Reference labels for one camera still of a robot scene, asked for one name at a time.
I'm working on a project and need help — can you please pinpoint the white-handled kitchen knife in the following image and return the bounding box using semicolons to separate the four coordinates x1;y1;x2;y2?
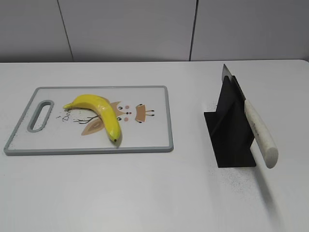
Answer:
222;64;279;169

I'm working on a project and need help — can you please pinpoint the yellow plastic banana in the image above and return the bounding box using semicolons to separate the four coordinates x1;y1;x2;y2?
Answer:
63;94;121;143

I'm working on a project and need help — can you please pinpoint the white grey-rimmed cutting board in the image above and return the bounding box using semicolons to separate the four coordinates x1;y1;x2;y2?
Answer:
4;86;173;156

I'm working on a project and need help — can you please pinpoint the black knife stand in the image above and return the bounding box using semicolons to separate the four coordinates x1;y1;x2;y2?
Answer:
204;76;256;168

